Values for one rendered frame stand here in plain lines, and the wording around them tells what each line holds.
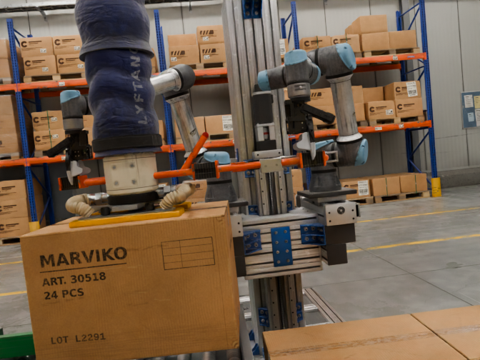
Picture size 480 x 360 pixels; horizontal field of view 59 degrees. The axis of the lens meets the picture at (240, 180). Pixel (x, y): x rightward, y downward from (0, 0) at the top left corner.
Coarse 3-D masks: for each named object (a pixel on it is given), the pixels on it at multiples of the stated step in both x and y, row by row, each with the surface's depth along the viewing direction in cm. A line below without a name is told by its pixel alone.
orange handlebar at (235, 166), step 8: (288, 160) 139; (296, 160) 139; (224, 168) 140; (232, 168) 140; (240, 168) 140; (248, 168) 140; (256, 168) 140; (104, 176) 168; (160, 176) 140; (168, 176) 140; (88, 184) 140; (96, 184) 141
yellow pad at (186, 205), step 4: (156, 204) 152; (176, 204) 149; (180, 204) 148; (184, 204) 148; (188, 204) 149; (144, 208) 149; (156, 208) 148; (160, 208) 148; (184, 208) 148; (188, 208) 148; (96, 212) 152; (100, 212) 150; (112, 212) 148; (116, 212) 148; (120, 212) 148
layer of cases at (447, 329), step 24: (432, 312) 170; (456, 312) 168; (264, 336) 163; (288, 336) 161; (312, 336) 159; (336, 336) 157; (360, 336) 155; (384, 336) 153; (408, 336) 151; (432, 336) 150; (456, 336) 148
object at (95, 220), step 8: (104, 208) 133; (152, 208) 133; (176, 208) 137; (96, 216) 132; (104, 216) 131; (112, 216) 131; (120, 216) 130; (128, 216) 129; (136, 216) 129; (144, 216) 129; (152, 216) 129; (160, 216) 129; (168, 216) 129; (176, 216) 129; (72, 224) 129; (80, 224) 129; (88, 224) 129; (96, 224) 129
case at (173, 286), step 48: (48, 240) 124; (96, 240) 124; (144, 240) 124; (192, 240) 124; (48, 288) 125; (96, 288) 125; (144, 288) 125; (192, 288) 125; (48, 336) 126; (96, 336) 126; (144, 336) 126; (192, 336) 126
